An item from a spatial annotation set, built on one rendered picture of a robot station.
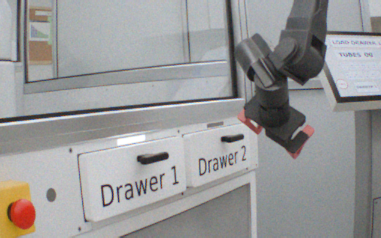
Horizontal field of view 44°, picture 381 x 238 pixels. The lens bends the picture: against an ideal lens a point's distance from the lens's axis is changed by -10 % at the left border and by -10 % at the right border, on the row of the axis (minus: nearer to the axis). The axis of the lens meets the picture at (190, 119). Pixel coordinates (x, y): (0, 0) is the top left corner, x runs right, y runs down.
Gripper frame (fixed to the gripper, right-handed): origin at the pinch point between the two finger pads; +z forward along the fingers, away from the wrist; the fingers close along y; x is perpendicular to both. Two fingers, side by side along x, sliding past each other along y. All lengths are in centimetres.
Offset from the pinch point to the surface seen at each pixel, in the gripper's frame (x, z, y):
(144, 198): -26.2, -5.9, -8.4
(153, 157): -21.0, -12.7, -8.9
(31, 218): -43, -34, -1
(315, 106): 79, 110, -47
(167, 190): -21.3, -0.5, -9.4
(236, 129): 4.6, 16.2, -17.9
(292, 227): 37, 152, -29
